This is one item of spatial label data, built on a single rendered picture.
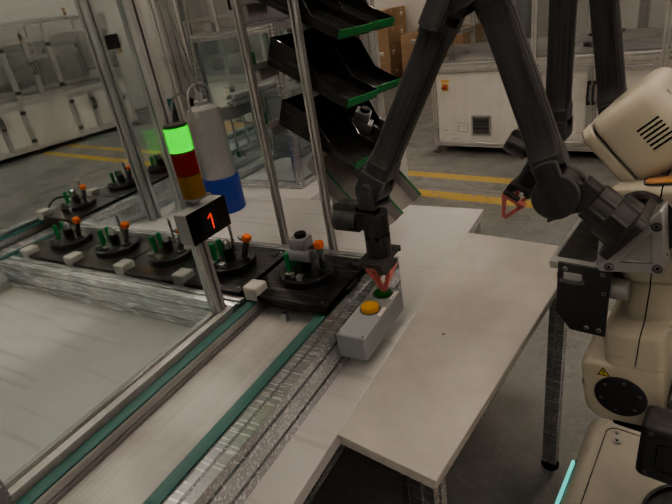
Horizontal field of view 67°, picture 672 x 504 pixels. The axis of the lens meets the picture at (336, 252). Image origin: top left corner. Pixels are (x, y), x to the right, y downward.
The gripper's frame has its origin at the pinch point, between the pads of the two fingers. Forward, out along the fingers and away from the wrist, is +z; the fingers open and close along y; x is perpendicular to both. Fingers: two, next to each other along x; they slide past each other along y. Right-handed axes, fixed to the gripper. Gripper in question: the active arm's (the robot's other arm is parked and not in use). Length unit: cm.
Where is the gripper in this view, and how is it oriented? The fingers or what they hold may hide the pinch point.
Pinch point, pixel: (383, 288)
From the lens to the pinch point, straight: 119.5
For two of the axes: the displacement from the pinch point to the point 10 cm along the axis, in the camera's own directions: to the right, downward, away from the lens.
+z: 1.4, 8.9, 4.4
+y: -4.7, 4.5, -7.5
